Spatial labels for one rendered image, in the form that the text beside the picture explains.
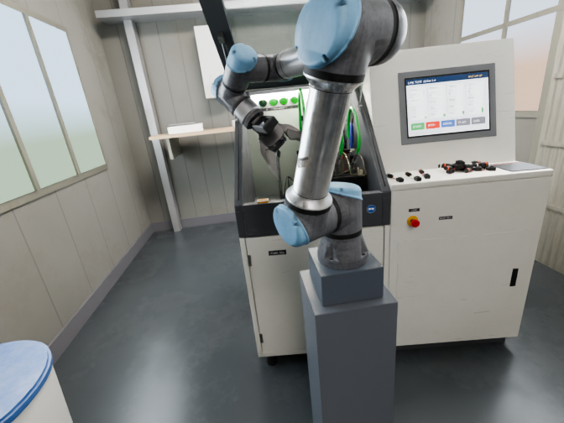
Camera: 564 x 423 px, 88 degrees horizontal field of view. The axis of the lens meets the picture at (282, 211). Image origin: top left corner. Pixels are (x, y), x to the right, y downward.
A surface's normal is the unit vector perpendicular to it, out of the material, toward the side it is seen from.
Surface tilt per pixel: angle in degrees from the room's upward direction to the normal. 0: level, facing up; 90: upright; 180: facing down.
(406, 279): 90
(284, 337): 90
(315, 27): 83
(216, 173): 90
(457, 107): 76
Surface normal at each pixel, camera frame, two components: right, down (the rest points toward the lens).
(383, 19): 0.58, 0.15
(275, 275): 0.00, 0.33
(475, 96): -0.02, 0.11
